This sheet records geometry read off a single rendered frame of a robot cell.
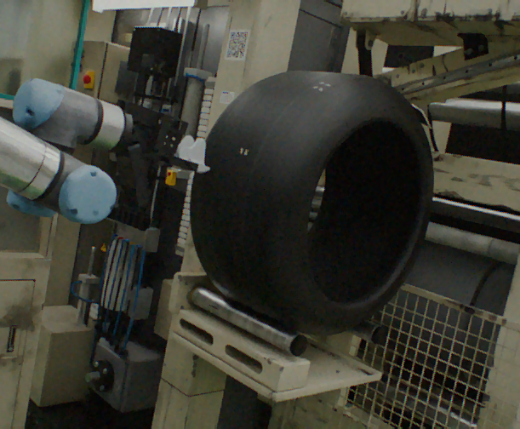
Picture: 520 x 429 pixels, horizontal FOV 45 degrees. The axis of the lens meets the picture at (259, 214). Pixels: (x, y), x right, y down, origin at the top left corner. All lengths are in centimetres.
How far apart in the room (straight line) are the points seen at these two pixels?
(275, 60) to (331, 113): 41
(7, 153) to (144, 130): 32
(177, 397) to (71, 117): 94
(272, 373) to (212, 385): 44
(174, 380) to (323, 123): 83
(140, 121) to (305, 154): 32
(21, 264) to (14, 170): 85
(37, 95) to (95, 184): 18
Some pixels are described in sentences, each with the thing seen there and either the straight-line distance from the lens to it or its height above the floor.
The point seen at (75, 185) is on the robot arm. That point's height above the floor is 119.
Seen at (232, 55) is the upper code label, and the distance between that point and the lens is 160.
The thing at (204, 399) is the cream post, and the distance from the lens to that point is 171.
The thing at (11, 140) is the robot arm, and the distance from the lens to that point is 80.
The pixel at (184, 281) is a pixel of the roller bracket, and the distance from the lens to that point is 148.
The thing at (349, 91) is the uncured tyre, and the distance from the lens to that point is 127.
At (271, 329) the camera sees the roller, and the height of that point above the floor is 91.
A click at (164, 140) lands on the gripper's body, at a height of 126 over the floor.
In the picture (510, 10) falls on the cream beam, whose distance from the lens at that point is 149.
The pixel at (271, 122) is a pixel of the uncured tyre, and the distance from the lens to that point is 121.
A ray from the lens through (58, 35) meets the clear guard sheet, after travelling 163.
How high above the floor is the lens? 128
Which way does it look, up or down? 6 degrees down
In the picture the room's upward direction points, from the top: 11 degrees clockwise
